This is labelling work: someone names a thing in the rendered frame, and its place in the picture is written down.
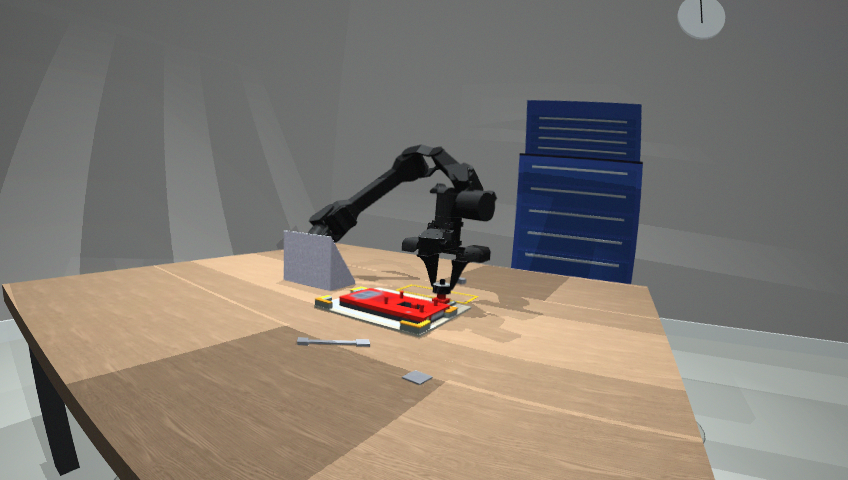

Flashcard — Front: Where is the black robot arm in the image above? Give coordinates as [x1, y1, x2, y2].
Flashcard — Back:
[307, 144, 498, 254]

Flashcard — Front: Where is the black and white wheel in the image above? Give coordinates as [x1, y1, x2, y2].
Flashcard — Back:
[433, 282, 451, 295]

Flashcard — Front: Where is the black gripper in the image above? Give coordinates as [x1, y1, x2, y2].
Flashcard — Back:
[402, 215, 491, 291]

